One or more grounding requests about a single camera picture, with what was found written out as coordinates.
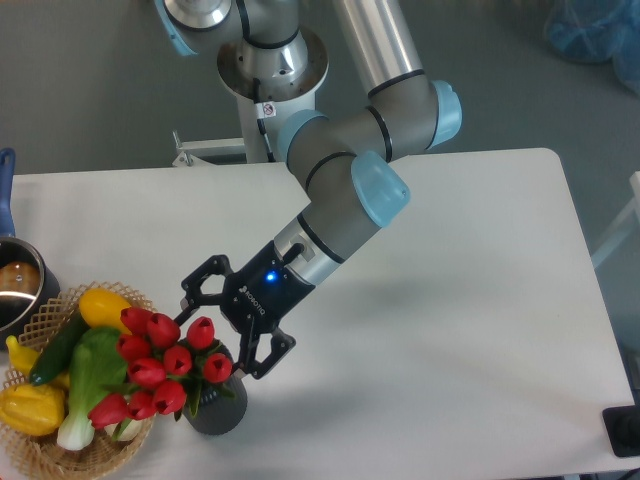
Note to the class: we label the small yellow gourd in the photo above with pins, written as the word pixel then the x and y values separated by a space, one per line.
pixel 23 358

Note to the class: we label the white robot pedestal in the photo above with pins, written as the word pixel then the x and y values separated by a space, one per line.
pixel 269 85

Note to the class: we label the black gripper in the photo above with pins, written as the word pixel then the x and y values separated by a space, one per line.
pixel 256 298

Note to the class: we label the dark grey ribbed vase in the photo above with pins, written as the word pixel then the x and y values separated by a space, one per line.
pixel 214 408

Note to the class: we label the blue handled saucepan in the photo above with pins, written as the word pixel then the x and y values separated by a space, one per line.
pixel 27 283

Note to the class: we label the woven wicker basket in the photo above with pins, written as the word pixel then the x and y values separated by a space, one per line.
pixel 41 457

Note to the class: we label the black device at edge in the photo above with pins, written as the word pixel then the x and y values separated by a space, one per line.
pixel 622 426

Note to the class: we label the yellow ribbed pumpkin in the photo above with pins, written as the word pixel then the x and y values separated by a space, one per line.
pixel 33 410

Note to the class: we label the white garlic bulb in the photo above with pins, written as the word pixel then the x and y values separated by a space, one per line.
pixel 124 431

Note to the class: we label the green bok choy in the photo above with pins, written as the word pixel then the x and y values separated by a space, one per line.
pixel 95 362

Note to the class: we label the yellow squash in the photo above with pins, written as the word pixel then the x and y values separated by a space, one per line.
pixel 100 307

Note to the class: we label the blue plastic bag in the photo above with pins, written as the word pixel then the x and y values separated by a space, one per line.
pixel 596 32

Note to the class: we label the red tulip bouquet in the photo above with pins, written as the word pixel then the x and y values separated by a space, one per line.
pixel 159 360

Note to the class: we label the white frame at right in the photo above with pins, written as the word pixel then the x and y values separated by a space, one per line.
pixel 620 228

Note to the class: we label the green cucumber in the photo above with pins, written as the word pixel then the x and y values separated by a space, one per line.
pixel 56 357

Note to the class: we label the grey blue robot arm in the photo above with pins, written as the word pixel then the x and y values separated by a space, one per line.
pixel 344 167

